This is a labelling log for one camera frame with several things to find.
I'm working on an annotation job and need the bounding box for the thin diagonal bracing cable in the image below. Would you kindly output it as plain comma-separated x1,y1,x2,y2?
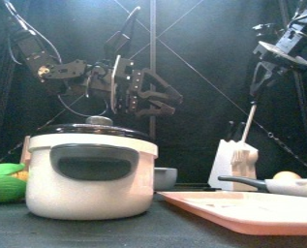
0,0,205,164
112,0,307,177

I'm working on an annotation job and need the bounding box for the light wooden board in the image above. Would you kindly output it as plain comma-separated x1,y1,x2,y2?
20,135,32,171

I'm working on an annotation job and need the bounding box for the green yellow toy corn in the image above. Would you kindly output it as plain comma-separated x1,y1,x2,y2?
0,162,29,204

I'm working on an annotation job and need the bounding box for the black pot lid metal knob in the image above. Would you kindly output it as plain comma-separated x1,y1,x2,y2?
31,115,156,143

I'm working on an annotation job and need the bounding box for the white pot with grey handle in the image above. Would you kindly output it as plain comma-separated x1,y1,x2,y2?
24,133,159,221

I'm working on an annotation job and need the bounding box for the white wooden knife block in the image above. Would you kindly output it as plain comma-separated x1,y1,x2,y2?
207,139,260,192

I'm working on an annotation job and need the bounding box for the small grey bowl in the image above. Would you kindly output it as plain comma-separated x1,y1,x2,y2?
153,167,179,192

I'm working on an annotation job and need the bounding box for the yellow toy ball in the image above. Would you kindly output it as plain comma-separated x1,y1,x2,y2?
272,170,303,181

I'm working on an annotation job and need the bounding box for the grey metal frame pole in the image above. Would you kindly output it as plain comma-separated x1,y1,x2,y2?
149,0,157,140

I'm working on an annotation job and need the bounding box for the black knife handle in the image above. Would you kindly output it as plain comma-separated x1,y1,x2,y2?
224,120,236,142
232,121,247,143

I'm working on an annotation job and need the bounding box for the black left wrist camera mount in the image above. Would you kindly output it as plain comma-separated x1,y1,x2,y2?
103,5,143,62

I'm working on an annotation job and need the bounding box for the pink plastic tray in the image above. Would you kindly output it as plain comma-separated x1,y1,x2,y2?
156,190,307,236

